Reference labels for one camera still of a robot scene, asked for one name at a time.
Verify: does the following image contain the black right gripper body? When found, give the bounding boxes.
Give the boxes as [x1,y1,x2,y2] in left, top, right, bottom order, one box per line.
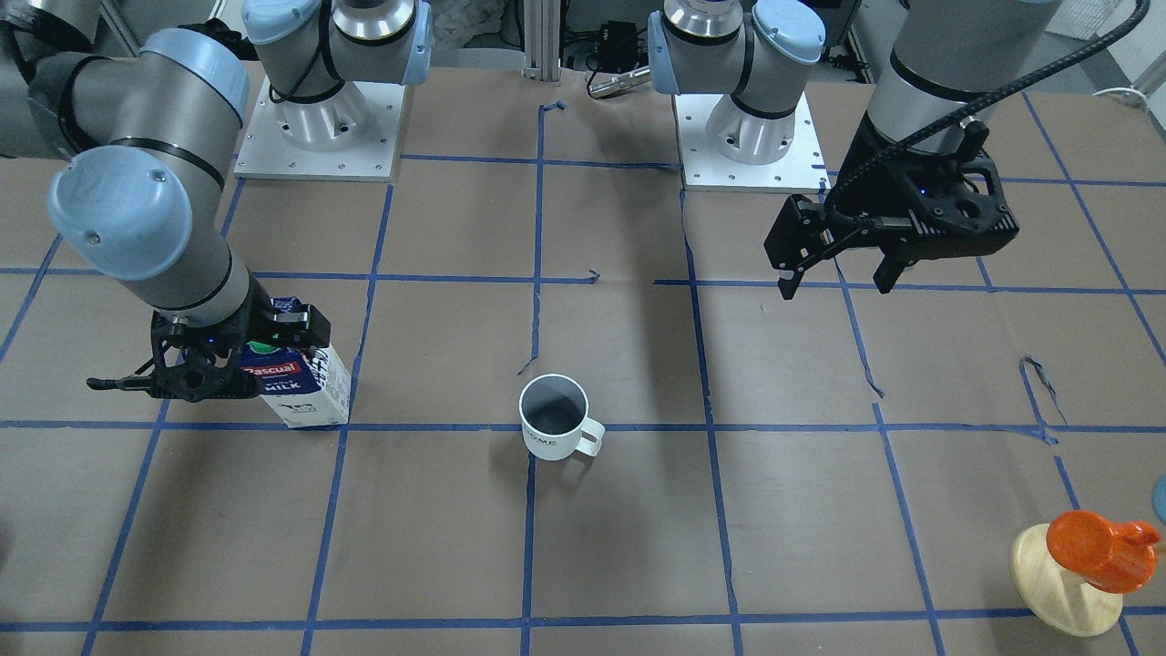
[146,278,268,403]

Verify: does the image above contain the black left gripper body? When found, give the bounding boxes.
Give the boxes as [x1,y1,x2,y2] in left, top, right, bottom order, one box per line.
[763,118,1019,274]

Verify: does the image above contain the blue white milk carton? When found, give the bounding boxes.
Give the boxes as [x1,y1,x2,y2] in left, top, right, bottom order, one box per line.
[239,296,351,428]

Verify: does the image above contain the white mug grey inside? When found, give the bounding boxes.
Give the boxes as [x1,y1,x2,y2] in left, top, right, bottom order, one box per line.
[519,374,607,461]

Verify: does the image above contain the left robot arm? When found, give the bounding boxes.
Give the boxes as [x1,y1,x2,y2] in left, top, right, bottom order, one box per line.
[647,1,1059,299]

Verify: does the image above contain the blue mug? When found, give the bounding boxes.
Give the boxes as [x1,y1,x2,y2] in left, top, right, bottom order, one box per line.
[1151,475,1166,524]

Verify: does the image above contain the orange mug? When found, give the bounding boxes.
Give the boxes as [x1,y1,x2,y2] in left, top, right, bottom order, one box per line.
[1046,509,1163,594]

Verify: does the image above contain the wooden mug tree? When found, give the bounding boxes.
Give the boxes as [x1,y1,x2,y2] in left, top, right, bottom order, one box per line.
[1009,523,1124,639]

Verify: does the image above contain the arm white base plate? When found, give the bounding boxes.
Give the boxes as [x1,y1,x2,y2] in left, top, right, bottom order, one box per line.
[673,93,830,193]
[234,82,410,182]

